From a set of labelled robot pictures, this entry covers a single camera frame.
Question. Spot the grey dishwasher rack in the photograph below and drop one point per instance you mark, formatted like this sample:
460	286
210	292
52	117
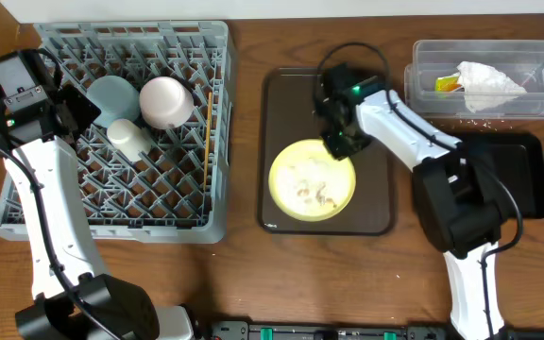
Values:
160	198

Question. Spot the yellow plate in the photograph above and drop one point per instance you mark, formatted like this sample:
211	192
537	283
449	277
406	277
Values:
307	183

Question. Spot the green orange snack wrapper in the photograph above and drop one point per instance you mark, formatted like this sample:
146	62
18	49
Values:
448	84

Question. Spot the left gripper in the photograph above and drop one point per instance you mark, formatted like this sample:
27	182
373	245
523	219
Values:
79	110

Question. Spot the clear plastic container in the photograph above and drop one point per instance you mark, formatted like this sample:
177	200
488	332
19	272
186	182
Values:
521	60

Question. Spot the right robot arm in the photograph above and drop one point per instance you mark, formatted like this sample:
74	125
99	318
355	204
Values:
460	202

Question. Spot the pink bowl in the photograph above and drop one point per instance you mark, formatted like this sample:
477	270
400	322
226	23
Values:
165	103

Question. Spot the white cup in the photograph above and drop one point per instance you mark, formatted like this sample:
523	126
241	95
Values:
129	139

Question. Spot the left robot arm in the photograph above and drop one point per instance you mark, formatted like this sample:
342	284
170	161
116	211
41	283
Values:
74	294

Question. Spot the black tray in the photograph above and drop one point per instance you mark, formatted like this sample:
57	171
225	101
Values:
519	163

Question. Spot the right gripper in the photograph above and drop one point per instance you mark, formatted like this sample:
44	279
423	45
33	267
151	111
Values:
331	113

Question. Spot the white tissue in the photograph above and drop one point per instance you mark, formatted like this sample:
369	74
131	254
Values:
485	87

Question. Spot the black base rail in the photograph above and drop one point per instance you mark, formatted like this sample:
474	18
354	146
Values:
241	330

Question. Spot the wooden chopstick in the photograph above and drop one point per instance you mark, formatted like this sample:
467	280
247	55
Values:
207	141

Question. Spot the brown serving tray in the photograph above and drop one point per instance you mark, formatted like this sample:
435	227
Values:
287	117

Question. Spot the light blue bowl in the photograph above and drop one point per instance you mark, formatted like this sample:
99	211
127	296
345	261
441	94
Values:
116	98

